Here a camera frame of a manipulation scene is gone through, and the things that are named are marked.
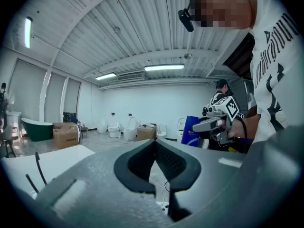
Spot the white roller blind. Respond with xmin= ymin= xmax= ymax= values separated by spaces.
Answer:
xmin=8 ymin=59 xmax=48 ymax=123
xmin=44 ymin=72 xmax=67 ymax=124
xmin=63 ymin=78 xmax=82 ymax=113

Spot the small white toilet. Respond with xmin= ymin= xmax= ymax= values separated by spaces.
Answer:
xmin=156 ymin=123 xmax=168 ymax=140

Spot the white printed t-shirt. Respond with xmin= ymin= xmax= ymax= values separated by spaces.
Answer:
xmin=249 ymin=0 xmax=304 ymax=144

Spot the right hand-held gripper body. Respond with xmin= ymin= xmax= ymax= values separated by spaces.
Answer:
xmin=206 ymin=95 xmax=245 ymax=145

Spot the ceiling air vent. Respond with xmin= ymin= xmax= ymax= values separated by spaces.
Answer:
xmin=117 ymin=71 xmax=145 ymax=81

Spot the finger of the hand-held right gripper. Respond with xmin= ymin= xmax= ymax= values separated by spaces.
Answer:
xmin=191 ymin=116 xmax=225 ymax=133

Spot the flat cardboard box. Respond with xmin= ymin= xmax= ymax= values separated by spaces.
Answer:
xmin=52 ymin=122 xmax=77 ymax=130

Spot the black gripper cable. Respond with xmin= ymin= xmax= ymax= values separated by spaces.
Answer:
xmin=238 ymin=117 xmax=248 ymax=153

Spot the person's head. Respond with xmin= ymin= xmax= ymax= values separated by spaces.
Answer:
xmin=190 ymin=0 xmax=258 ymax=29

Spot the black curved cable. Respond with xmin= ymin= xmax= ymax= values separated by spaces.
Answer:
xmin=35 ymin=152 xmax=48 ymax=185

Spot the low white toilet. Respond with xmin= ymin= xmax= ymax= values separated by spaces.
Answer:
xmin=107 ymin=121 xmax=121 ymax=138

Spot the person's right forearm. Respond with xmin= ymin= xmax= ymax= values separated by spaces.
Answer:
xmin=243 ymin=107 xmax=262 ymax=140

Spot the blue bottle cap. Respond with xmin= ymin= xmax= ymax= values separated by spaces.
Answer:
xmin=180 ymin=115 xmax=203 ymax=147

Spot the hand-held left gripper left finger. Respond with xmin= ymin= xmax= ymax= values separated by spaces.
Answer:
xmin=35 ymin=139 xmax=175 ymax=228

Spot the white toilet with raised lid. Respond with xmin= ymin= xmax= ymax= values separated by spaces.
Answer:
xmin=176 ymin=117 xmax=188 ymax=143

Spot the white toilet with raised seat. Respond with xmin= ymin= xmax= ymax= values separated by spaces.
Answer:
xmin=123 ymin=117 xmax=138 ymax=142

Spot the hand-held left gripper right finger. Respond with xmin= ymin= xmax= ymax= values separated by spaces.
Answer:
xmin=155 ymin=139 xmax=249 ymax=224

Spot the dark green bathtub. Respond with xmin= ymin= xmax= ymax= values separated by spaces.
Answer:
xmin=20 ymin=117 xmax=54 ymax=142

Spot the black-legged chair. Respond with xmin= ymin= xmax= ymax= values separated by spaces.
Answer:
xmin=0 ymin=124 xmax=17 ymax=159

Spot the egg-shaped white toilet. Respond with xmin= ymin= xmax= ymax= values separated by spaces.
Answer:
xmin=96 ymin=119 xmax=109 ymax=134

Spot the open cardboard box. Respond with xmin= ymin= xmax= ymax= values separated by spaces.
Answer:
xmin=52 ymin=124 xmax=81 ymax=150

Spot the person's right hand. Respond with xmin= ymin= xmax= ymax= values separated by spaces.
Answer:
xmin=222 ymin=118 xmax=247 ymax=141

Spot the long ceiling light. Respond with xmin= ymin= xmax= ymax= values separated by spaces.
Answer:
xmin=95 ymin=72 xmax=117 ymax=81
xmin=144 ymin=64 xmax=185 ymax=72
xmin=24 ymin=16 xmax=33 ymax=49

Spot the black faucet handle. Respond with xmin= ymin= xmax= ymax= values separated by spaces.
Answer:
xmin=25 ymin=173 xmax=39 ymax=194

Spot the white vanity cabinet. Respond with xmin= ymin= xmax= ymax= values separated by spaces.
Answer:
xmin=5 ymin=110 xmax=22 ymax=140

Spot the black head-mounted camera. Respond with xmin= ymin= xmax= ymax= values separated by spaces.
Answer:
xmin=178 ymin=8 xmax=195 ymax=33

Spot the closed cardboard box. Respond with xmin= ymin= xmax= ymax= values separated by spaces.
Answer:
xmin=136 ymin=124 xmax=157 ymax=142

